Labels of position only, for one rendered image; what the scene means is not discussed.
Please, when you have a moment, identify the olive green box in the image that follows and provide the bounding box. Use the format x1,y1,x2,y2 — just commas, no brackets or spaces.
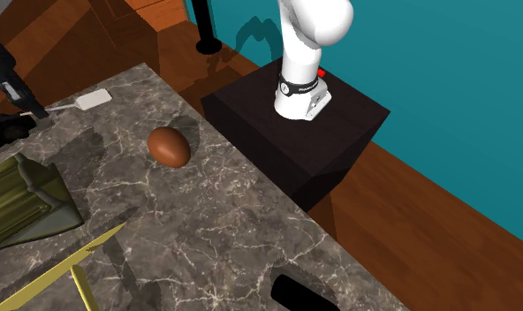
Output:
0,152,85,256

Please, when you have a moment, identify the black rounded object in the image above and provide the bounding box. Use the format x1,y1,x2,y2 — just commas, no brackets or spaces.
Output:
0,113,37,155

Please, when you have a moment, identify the brown egg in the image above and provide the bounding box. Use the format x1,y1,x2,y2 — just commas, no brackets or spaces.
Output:
147,125,192,170

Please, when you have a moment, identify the yellow handle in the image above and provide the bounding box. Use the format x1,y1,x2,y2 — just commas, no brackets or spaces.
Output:
69,264,102,311

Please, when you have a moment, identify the dark robot stand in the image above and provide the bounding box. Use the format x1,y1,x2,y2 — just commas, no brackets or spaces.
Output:
200,57,391,214

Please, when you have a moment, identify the white spatula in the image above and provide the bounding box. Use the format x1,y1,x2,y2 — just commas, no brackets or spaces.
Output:
19,87,114,118

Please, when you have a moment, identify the black pole with round base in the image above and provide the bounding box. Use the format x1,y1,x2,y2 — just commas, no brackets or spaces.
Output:
189,0,224,56

